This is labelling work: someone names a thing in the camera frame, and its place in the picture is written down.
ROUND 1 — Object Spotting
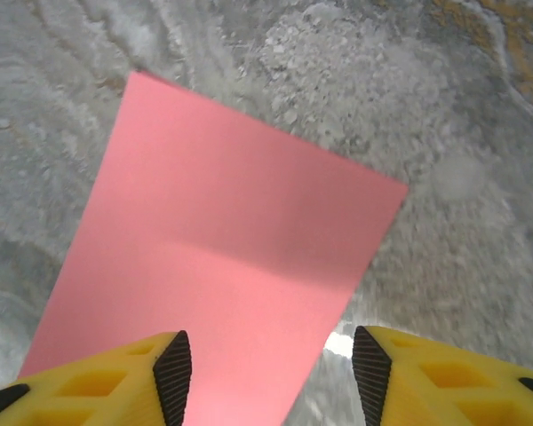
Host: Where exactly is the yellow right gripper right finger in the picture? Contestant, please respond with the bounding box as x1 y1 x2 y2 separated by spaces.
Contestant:
353 325 533 426

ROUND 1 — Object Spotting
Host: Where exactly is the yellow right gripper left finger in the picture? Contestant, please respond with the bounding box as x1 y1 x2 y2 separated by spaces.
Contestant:
0 330 193 426

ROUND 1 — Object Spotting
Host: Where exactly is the pink paper sheet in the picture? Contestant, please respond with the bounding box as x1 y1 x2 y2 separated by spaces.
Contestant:
17 70 410 426

